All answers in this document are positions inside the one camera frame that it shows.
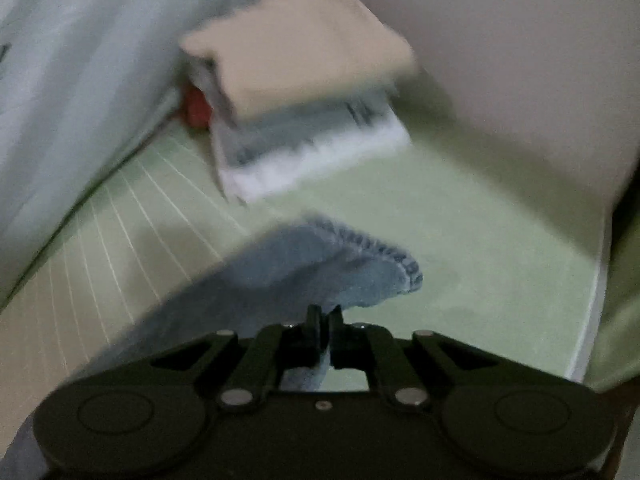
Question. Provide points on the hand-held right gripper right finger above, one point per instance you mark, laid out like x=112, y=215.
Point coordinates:
x=336, y=340

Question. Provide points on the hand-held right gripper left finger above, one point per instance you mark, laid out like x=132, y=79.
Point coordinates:
x=315, y=336

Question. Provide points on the blue denim jeans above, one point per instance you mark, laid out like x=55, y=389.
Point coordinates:
x=300, y=270

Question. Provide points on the green striped bed sheet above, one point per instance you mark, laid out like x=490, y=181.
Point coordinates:
x=475, y=240

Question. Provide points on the grey folded garment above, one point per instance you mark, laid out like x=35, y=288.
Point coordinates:
x=290, y=135

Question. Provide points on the red object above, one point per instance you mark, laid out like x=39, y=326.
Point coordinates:
x=196, y=107

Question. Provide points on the beige folded cloth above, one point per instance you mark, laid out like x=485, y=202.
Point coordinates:
x=300, y=50

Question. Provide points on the white printed curtain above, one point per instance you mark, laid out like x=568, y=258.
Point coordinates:
x=75, y=85

